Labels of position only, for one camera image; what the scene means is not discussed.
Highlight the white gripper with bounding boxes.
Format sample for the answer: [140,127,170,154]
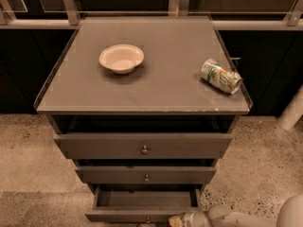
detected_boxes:
[169,211,211,227]

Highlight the grey bottom drawer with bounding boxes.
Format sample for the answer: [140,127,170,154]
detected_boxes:
[85,187,201,223]

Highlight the grey drawer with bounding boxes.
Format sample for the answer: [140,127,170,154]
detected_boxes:
[76,166,216,184]
[85,187,201,223]
[54,132,232,160]

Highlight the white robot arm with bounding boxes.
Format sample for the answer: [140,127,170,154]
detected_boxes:
[169,194,303,227]

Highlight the grey top drawer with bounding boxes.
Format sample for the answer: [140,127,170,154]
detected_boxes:
[54,132,232,160]

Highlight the grey middle drawer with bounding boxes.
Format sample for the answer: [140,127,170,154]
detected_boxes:
[76,166,216,184]

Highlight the grey drawer cabinet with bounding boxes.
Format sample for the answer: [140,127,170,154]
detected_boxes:
[33,15,254,194]

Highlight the green white soda can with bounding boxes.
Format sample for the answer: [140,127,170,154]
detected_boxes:
[200,59,242,95]

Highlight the white paper bowl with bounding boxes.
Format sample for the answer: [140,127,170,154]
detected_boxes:
[98,44,144,75]

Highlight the metal glass railing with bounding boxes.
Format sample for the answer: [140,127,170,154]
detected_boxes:
[1,0,303,30]

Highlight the white cylindrical post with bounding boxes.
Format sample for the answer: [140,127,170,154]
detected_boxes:
[277,85,303,131]

